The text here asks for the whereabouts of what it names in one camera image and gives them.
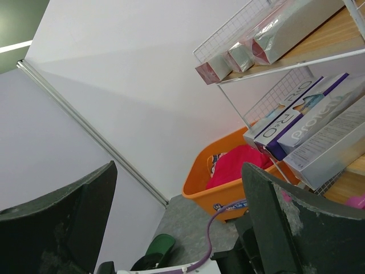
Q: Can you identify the silver toothpaste box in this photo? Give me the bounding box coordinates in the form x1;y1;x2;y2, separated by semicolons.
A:
278;79;364;155
283;98;364;190

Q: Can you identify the red 3D toothpaste box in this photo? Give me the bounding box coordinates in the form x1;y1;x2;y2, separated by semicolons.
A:
252;1;344;65
195;54;232;85

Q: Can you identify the purple white toothpaste box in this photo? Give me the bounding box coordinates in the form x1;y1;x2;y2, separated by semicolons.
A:
243;101;287;149

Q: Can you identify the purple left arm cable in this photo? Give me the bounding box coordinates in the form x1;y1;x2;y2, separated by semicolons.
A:
165;199;249;273

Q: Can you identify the orange plastic basket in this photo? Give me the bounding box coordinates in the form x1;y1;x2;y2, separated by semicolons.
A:
182;127;299;223

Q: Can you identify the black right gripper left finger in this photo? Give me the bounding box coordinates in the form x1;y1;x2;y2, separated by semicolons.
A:
1;161;117;273

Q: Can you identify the dark red toothpaste box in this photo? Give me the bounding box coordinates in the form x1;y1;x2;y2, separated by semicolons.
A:
224;37;254;72

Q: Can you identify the cream patterned cloth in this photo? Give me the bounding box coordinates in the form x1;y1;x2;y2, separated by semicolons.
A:
207;152;226;177

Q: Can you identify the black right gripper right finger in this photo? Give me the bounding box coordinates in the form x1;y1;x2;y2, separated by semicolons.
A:
241;163;364;273

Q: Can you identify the aluminium frame rail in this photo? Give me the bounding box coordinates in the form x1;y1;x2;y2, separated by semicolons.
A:
17;59;169;207

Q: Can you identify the pink toothpaste box angled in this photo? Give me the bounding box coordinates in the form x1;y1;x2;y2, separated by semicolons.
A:
346;194;365;209

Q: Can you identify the red folded cloth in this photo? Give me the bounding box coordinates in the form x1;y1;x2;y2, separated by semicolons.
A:
206;144;273;189

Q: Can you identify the white wire wooden shelf rack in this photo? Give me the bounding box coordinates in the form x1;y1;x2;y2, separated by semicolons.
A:
182;1;364;208

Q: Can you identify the green black cap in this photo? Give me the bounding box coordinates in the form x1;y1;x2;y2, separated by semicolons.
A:
131;233;176;271

